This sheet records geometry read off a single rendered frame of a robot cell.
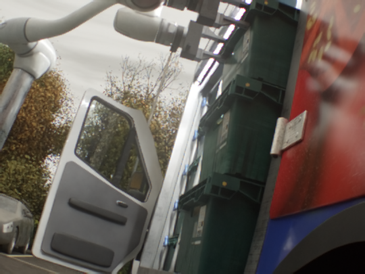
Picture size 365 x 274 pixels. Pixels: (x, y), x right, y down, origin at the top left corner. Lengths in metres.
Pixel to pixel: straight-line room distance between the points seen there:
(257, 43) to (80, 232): 3.40
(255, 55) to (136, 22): 0.44
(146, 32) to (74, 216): 3.07
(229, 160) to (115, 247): 3.47
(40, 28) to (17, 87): 0.28
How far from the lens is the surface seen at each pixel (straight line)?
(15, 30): 1.84
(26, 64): 1.93
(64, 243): 4.36
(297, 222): 0.90
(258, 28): 1.34
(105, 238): 4.54
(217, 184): 1.14
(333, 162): 0.82
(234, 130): 1.21
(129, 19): 1.56
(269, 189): 1.11
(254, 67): 1.29
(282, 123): 1.10
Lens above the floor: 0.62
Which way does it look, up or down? 17 degrees up
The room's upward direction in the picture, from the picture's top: 16 degrees clockwise
